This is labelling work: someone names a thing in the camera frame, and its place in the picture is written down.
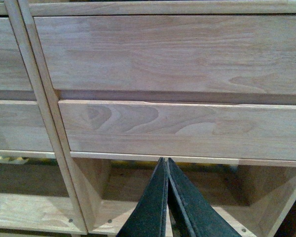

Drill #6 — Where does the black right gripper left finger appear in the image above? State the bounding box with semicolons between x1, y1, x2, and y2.
117;158;168;237

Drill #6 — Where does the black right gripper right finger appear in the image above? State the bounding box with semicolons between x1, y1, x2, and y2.
167;158;240;237

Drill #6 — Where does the left wooden shelf unit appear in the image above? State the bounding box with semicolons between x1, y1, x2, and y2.
0;0;87;237

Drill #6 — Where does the wooden shelf unit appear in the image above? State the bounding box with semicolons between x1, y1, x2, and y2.
0;0;87;237
18;0;296;237

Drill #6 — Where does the right wooden shelf unit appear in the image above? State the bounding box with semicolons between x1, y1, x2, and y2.
18;0;296;237

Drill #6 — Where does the lower right wooden drawer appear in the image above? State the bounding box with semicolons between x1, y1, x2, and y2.
59;100;296;161

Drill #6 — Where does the wooden drawer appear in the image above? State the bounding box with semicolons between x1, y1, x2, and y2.
0;17;32;91
35;15;296;95
59;100;296;161
0;100;53;152

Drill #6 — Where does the lower left wooden drawer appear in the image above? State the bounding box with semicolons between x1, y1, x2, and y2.
0;100;53;152

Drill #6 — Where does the upper right wooden drawer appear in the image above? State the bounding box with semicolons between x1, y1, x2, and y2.
35;15;296;95

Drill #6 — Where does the upper left wooden drawer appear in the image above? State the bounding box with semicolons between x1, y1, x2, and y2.
0;17;32;91

